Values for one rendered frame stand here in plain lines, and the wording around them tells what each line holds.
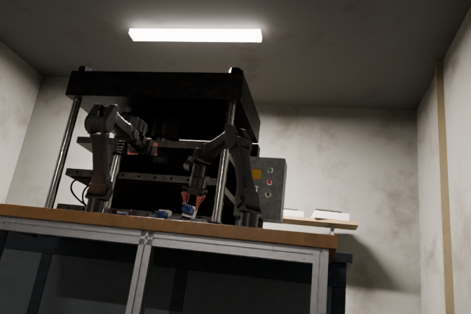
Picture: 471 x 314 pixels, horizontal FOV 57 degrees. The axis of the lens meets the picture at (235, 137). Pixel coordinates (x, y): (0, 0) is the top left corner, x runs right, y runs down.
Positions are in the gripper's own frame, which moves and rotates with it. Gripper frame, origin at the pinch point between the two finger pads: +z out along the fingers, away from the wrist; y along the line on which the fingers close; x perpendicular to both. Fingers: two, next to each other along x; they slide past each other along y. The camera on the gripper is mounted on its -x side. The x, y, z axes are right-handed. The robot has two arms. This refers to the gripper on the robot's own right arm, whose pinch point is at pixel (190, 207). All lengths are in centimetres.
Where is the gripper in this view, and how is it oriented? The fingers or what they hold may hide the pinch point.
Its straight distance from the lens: 198.5
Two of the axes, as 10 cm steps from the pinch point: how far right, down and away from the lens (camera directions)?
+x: -2.7, -0.2, -9.6
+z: -2.0, 9.8, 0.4
